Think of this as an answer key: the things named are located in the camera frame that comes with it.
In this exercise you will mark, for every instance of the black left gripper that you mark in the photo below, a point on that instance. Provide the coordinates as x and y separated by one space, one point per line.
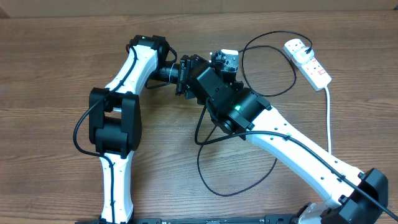
194 61

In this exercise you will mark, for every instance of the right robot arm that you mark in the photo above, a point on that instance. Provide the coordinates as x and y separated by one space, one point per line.
349 195

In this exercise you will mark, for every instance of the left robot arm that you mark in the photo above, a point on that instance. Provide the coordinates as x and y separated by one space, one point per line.
115 125

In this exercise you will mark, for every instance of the white charger plug adapter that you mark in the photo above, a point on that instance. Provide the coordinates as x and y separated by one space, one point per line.
302 56

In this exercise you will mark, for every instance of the white power strip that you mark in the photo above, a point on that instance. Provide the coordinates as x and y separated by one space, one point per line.
313 71

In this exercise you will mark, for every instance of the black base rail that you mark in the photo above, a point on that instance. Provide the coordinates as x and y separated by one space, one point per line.
267 219

